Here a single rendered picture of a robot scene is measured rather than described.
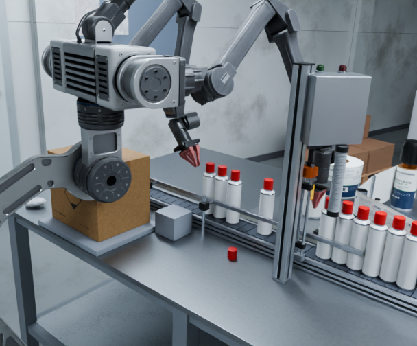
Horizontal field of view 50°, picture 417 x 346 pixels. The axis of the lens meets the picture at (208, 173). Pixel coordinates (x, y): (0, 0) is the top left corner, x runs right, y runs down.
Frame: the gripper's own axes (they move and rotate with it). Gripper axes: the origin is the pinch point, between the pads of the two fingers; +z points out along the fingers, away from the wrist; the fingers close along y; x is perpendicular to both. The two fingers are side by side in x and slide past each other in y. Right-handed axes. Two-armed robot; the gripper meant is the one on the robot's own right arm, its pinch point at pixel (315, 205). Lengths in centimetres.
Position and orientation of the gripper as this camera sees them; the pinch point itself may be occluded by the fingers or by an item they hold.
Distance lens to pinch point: 157.7
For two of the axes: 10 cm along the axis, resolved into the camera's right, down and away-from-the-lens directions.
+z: -0.5, 9.4, 3.3
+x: -6.4, 2.2, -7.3
